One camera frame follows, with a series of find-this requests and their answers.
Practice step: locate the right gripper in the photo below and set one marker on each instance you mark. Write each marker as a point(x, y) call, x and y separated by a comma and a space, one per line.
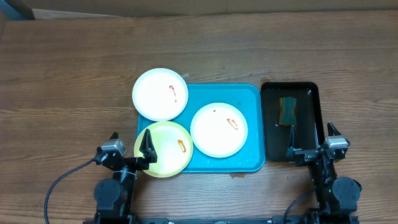
point(314, 154)

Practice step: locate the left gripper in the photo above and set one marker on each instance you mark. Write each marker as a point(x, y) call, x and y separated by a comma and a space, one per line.
point(148, 154)

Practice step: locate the white plate with stain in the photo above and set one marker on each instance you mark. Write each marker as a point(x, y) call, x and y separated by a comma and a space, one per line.
point(219, 130)

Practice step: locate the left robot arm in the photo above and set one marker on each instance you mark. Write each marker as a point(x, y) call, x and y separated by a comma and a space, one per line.
point(114, 196)

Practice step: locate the black water tray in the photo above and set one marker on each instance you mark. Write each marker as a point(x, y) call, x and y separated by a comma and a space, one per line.
point(308, 117)

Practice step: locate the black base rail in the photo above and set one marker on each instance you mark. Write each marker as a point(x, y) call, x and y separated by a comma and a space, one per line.
point(279, 219)

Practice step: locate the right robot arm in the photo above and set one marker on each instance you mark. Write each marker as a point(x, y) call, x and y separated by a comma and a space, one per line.
point(336, 196)

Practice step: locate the green yellow sponge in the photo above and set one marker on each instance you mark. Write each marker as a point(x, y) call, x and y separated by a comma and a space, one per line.
point(287, 111)

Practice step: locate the white plate upper left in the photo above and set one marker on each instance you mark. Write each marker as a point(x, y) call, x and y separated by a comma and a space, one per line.
point(160, 94)

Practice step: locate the yellow plate with stain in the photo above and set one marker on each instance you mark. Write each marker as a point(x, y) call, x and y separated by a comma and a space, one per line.
point(173, 145)

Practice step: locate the blue plastic tray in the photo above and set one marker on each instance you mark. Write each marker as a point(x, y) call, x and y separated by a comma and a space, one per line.
point(244, 97)

